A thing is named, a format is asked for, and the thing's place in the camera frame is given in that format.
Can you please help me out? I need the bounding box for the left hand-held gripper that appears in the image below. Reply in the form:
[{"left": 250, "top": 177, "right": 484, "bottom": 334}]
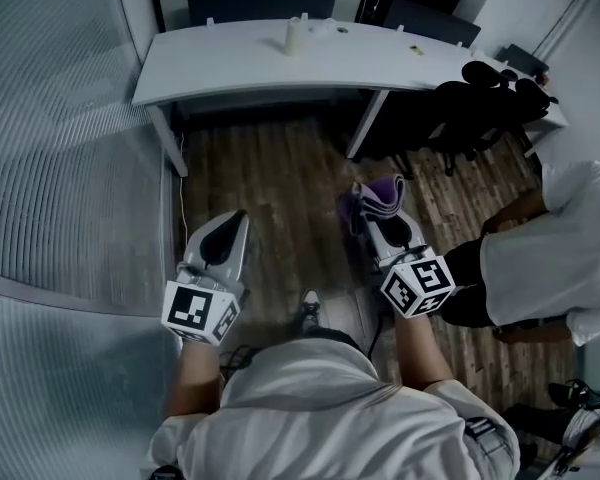
[{"left": 160, "top": 209, "right": 252, "bottom": 346}]

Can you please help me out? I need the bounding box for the black chair backrest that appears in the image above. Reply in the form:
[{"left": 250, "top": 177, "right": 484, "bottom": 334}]
[
  {"left": 186, "top": 0, "right": 339, "bottom": 28},
  {"left": 381, "top": 0, "right": 482, "bottom": 48}
]

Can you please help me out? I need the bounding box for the white desk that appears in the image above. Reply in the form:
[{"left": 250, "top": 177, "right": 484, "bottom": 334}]
[{"left": 131, "top": 16, "right": 484, "bottom": 178}]

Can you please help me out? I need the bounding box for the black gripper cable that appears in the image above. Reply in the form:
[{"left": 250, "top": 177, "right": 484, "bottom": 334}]
[
  {"left": 365, "top": 311, "right": 387, "bottom": 365},
  {"left": 218, "top": 343, "right": 262, "bottom": 375}
]

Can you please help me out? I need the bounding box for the black flat device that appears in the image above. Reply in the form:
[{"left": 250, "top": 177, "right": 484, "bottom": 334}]
[{"left": 495, "top": 43, "right": 550, "bottom": 77}]

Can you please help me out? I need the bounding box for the white drink container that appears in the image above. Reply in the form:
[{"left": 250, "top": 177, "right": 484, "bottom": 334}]
[{"left": 285, "top": 17, "right": 304, "bottom": 60}]

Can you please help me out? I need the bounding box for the black office chair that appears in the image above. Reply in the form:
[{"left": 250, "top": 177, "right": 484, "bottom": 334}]
[
  {"left": 499, "top": 67, "right": 560, "bottom": 124},
  {"left": 427, "top": 59, "right": 519, "bottom": 177}
]

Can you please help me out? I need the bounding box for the person's right forearm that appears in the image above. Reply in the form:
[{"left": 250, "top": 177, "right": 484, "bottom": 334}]
[{"left": 391, "top": 311, "right": 457, "bottom": 388}]

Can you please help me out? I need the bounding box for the person's left forearm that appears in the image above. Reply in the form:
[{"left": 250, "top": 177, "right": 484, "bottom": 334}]
[{"left": 166, "top": 337, "right": 227, "bottom": 420}]

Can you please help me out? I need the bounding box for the black equipment with cables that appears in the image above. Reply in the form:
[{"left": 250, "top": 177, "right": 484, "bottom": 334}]
[{"left": 499, "top": 377, "right": 600, "bottom": 480}]

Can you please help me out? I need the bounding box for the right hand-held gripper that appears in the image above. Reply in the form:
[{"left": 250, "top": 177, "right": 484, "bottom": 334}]
[{"left": 352, "top": 182, "right": 457, "bottom": 320}]

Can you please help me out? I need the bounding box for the purple cloth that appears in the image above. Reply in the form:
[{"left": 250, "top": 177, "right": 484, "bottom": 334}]
[{"left": 338, "top": 174, "right": 408, "bottom": 237}]

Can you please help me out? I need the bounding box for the person's grey shoe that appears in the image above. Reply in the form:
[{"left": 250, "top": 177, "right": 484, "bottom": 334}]
[{"left": 298, "top": 289, "right": 323, "bottom": 338}]

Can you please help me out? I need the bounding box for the person's white shirt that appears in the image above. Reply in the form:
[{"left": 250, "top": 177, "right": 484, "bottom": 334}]
[{"left": 148, "top": 336, "right": 522, "bottom": 480}]

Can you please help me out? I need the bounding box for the thin white cable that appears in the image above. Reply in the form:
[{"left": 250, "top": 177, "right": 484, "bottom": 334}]
[{"left": 178, "top": 132, "right": 190, "bottom": 242}]

